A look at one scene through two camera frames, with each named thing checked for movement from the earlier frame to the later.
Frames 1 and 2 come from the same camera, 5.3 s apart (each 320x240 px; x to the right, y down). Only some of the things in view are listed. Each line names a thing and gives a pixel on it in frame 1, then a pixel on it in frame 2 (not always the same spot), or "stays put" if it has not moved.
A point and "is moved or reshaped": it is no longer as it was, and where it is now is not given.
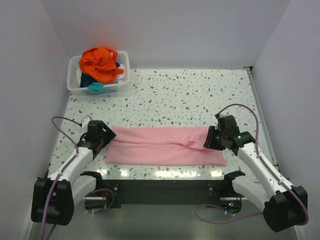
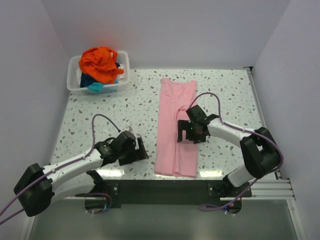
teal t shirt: [96, 86] stays put
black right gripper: [209, 142] → [183, 125]
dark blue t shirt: [86, 80] stays put
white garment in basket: [121, 76] stays put
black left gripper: [108, 134] → [137, 154]
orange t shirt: [100, 63] stays put
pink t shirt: [162, 145] is moved or reshaped
